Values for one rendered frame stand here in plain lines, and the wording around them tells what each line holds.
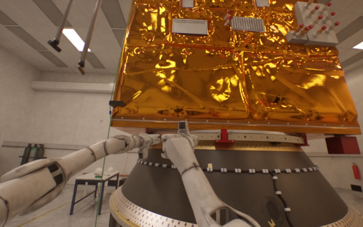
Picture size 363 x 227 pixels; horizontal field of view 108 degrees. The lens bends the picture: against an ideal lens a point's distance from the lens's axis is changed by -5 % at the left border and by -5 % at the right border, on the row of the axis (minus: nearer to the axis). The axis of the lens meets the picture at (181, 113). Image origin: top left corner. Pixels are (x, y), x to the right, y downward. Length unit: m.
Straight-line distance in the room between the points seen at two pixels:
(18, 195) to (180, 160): 0.34
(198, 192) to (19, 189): 0.37
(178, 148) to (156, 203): 0.61
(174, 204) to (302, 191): 0.73
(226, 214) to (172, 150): 0.21
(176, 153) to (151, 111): 0.65
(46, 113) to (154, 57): 8.06
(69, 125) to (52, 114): 1.07
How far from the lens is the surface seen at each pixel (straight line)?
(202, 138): 0.98
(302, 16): 1.92
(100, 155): 0.62
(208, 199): 0.39
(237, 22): 1.63
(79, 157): 0.56
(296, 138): 1.33
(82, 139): 7.64
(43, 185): 0.46
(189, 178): 0.41
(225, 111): 1.05
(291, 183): 1.09
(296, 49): 1.70
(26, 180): 0.44
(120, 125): 1.10
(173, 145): 0.43
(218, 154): 0.98
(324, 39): 1.88
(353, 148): 1.74
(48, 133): 8.61
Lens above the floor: 1.58
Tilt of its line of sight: 15 degrees up
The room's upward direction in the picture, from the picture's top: 2 degrees clockwise
